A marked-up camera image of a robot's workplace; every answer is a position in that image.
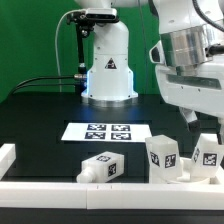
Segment grey arm hose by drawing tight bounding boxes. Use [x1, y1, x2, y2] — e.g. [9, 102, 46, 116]
[190, 0, 224, 34]

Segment grey camera cable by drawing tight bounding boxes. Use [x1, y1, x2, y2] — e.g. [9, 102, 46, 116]
[54, 9, 83, 94]

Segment white U-shaped fence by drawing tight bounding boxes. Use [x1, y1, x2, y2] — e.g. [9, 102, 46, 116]
[0, 144, 224, 210]

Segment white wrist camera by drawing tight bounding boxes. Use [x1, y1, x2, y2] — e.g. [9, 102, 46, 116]
[149, 41, 165, 64]

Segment white marker sheet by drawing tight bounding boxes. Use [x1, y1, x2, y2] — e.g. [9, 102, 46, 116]
[61, 123, 151, 143]

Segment black base cables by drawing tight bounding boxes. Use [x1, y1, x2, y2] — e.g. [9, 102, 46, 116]
[9, 75, 88, 96]

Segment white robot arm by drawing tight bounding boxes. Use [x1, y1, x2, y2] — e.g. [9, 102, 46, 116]
[74, 0, 224, 143]

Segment black camera stand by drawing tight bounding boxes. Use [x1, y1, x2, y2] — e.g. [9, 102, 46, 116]
[65, 7, 120, 96]

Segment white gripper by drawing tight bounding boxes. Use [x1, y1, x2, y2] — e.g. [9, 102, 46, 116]
[155, 63, 224, 145]

